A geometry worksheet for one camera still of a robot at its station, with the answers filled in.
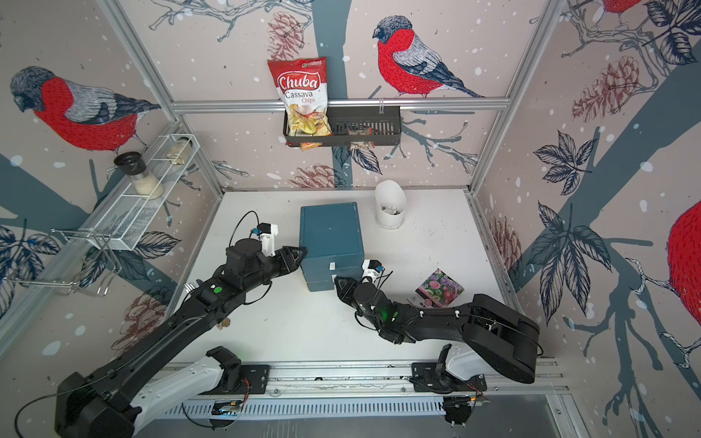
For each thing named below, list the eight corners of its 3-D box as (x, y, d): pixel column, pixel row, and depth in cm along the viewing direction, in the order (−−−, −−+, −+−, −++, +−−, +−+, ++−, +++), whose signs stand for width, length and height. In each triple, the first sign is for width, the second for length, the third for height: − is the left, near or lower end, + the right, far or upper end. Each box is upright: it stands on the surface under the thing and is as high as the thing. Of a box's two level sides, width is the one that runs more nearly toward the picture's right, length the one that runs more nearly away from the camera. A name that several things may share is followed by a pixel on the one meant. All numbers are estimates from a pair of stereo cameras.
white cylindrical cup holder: (375, 230, 109) (377, 202, 96) (374, 207, 117) (375, 179, 104) (404, 230, 109) (410, 202, 96) (401, 207, 116) (406, 179, 104)
